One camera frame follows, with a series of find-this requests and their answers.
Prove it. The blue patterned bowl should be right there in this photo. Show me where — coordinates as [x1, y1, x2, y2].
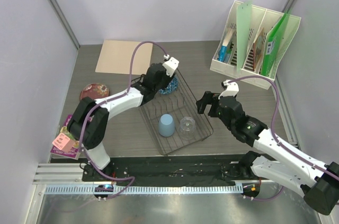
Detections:
[158, 76, 178, 95]

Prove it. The clear glass cup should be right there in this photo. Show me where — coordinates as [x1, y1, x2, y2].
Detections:
[179, 117, 196, 140]

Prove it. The red floral plate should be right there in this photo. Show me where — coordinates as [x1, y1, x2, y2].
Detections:
[79, 83, 110, 100]

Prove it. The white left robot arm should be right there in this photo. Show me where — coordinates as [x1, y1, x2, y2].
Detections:
[67, 59, 179, 181]

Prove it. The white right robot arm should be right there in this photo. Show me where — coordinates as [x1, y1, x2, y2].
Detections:
[196, 91, 338, 216]

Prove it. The white file organizer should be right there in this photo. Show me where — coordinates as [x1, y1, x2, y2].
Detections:
[210, 1, 301, 89]

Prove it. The beige cutting board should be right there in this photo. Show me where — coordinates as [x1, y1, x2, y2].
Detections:
[95, 40, 153, 75]

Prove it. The blue book in organizer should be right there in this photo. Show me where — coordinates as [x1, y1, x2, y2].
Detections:
[217, 28, 235, 62]

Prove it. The light blue plastic cup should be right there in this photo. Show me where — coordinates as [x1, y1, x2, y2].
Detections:
[158, 114, 175, 137]

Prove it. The brown picture book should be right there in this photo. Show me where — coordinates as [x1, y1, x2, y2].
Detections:
[253, 27, 264, 70]

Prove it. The dark green folder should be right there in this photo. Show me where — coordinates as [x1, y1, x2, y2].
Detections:
[261, 13, 290, 77]

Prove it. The light green folder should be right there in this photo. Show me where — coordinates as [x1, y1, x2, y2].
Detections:
[236, 1, 252, 71]

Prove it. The purple treehouse book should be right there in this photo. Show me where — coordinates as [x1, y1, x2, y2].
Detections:
[50, 114, 80, 160]

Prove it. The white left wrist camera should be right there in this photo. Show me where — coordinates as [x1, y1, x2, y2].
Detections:
[162, 57, 180, 77]

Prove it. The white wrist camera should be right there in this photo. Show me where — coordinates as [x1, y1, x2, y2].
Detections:
[218, 79, 239, 99]
[162, 57, 180, 77]

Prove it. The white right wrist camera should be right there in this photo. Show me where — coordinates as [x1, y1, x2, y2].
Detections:
[218, 79, 239, 99]

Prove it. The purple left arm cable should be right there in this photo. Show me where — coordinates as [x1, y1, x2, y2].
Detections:
[78, 41, 170, 200]

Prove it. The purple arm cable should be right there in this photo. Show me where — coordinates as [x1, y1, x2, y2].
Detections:
[78, 41, 170, 200]
[227, 75, 339, 200]

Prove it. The black wire dish rack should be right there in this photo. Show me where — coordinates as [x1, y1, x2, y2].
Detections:
[140, 71, 213, 155]

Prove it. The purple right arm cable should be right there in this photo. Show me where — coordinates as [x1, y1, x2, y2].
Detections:
[227, 75, 339, 200]

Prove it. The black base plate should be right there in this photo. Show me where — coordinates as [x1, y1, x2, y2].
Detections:
[82, 152, 279, 182]

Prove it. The white slotted cable duct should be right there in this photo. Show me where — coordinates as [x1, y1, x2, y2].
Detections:
[45, 183, 243, 195]

